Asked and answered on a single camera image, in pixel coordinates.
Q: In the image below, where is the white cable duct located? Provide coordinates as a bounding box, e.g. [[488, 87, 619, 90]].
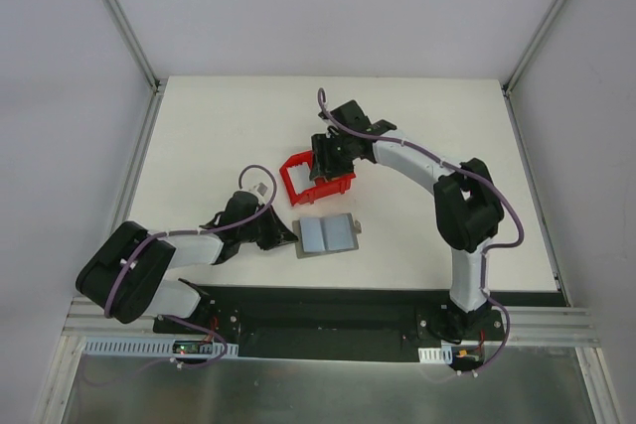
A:
[[83, 338, 239, 359], [417, 345, 453, 365]]

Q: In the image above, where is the left white cable duct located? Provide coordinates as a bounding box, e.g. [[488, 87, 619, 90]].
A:
[[83, 338, 239, 359]]

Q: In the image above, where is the aluminium front rail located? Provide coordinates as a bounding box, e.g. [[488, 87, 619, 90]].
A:
[[62, 298, 600, 348]]

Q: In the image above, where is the right aluminium frame post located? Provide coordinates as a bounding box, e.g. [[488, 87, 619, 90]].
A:
[[500, 0, 605, 97]]

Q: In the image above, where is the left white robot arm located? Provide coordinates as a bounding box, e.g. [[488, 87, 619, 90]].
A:
[[76, 190, 298, 334]]

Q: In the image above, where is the right white cable duct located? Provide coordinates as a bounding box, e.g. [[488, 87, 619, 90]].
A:
[[417, 345, 453, 365]]

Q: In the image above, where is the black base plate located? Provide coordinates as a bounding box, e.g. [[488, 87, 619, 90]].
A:
[[153, 284, 518, 360]]

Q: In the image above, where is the grey leather card holder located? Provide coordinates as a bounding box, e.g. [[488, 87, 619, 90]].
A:
[[292, 213, 362, 259]]

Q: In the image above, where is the aluminium frame post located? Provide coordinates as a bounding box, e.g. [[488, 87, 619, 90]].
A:
[[500, 0, 605, 97], [74, 0, 168, 95]]

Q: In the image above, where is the left aluminium frame post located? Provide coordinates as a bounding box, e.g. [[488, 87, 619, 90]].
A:
[[74, 0, 168, 95]]

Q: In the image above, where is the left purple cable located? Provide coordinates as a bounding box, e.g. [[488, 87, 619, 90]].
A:
[[103, 164, 278, 370]]

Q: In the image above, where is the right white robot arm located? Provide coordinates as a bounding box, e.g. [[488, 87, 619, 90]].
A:
[[310, 100, 504, 340]]

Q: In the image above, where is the purple cable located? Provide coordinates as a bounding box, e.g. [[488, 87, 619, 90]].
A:
[[103, 164, 278, 370], [316, 88, 527, 378]]

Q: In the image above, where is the red plastic bin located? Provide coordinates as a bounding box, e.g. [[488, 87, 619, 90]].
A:
[[279, 151, 356, 207]]

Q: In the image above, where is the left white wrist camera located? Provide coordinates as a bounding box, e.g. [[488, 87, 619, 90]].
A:
[[249, 183, 268, 197]]

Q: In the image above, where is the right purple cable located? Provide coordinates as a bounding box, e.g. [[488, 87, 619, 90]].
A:
[[316, 88, 527, 378]]

